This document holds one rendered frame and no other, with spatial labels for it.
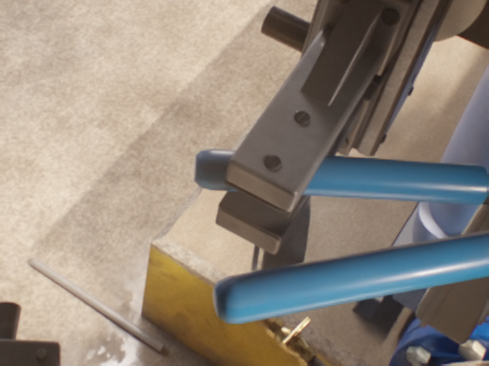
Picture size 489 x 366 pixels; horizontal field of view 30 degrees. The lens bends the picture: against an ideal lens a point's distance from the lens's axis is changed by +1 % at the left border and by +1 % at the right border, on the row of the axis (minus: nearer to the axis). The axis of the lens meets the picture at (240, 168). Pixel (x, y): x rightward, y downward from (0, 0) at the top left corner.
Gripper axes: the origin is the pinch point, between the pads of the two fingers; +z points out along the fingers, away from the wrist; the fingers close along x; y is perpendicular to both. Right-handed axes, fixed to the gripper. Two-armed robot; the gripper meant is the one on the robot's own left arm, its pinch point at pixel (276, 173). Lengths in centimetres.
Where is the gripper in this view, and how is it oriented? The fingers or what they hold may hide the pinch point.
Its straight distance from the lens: 32.6
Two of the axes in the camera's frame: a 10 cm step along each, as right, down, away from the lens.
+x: 1.5, -5.9, -7.9
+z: -4.6, 6.7, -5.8
